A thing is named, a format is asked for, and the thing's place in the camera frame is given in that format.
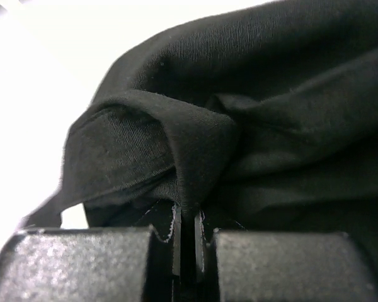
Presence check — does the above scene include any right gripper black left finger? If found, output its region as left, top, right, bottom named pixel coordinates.
left=0, top=204, right=181, bottom=301

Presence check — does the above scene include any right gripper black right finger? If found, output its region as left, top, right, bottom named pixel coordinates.
left=194, top=213, right=378, bottom=301

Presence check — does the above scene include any black button shirt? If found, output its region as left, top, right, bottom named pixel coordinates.
left=26, top=1, right=378, bottom=272

